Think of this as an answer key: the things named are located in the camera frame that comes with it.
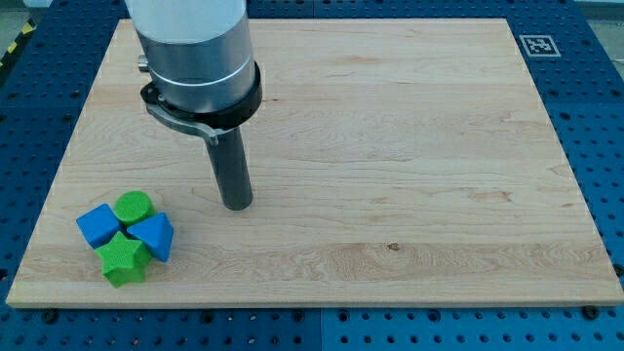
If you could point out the green cylinder block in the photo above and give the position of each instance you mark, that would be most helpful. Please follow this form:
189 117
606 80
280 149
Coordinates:
133 207

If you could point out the wooden board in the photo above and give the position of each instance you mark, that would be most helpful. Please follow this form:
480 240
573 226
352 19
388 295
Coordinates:
394 163

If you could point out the yellow black hazard tape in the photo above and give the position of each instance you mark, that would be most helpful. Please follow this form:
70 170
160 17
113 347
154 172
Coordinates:
17 46

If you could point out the white fiducial marker tag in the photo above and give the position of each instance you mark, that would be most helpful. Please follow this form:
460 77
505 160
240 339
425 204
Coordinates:
540 46

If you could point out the blue triangular block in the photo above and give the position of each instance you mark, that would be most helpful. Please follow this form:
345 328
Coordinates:
157 233

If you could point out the green star block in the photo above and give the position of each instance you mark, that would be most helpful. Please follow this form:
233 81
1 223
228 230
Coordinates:
123 260

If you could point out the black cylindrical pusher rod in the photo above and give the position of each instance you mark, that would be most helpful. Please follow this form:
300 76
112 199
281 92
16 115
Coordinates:
229 163

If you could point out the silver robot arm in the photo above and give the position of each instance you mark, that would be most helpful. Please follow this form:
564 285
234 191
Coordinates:
199 54

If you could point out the blue cube block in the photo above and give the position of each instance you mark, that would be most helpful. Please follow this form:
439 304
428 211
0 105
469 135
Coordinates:
99 225

